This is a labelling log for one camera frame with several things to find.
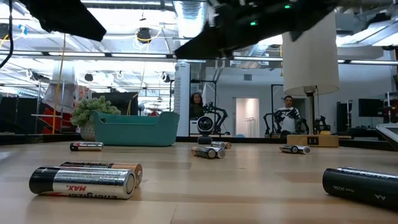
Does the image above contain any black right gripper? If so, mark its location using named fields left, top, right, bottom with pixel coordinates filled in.
left=174, top=0, right=312, bottom=60

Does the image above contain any silver black Energizer battery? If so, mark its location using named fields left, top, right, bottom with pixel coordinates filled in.
left=29, top=166, right=137, bottom=200
left=69, top=141, right=104, bottom=152
left=294, top=145, right=312, bottom=156
left=205, top=146, right=227, bottom=159

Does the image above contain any person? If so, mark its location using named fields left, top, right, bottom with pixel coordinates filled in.
left=189, top=91, right=205, bottom=121
left=274, top=95, right=302, bottom=137

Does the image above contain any green succulent in white pot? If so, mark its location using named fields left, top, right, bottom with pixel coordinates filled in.
left=70, top=95, right=122, bottom=142

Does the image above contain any black screen panel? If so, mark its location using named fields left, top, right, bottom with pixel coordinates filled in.
left=91, top=91, right=139, bottom=116

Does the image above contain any red storage shelf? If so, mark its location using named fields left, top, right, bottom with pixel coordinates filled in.
left=39, top=106, right=75, bottom=135

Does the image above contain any teal plastic bin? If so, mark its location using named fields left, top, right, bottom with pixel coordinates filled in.
left=92, top=110, right=180, bottom=147

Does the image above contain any white shade wooden lamp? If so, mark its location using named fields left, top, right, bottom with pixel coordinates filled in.
left=282, top=11, right=340, bottom=148

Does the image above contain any black cabinet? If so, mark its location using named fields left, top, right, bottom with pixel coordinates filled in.
left=336, top=101, right=354, bottom=133

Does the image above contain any black AA battery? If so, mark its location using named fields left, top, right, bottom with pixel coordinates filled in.
left=322, top=167, right=398, bottom=211

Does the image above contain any silver ceiling duct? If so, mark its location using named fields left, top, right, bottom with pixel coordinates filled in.
left=172, top=0, right=208, bottom=55

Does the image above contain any black ceiling dome camera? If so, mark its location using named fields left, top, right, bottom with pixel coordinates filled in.
left=136, top=27, right=152, bottom=45

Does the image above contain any yellow hanging cable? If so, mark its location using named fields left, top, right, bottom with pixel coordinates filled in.
left=51, top=33, right=67, bottom=135

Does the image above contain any black webcam with silver ring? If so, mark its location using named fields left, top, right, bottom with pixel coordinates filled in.
left=197, top=115, right=215, bottom=146

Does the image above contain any black aluminium table frame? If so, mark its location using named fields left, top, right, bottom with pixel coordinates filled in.
left=0, top=133, right=398, bottom=152

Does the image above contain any black wall monitor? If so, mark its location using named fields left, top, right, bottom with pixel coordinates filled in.
left=358, top=98, right=385, bottom=118

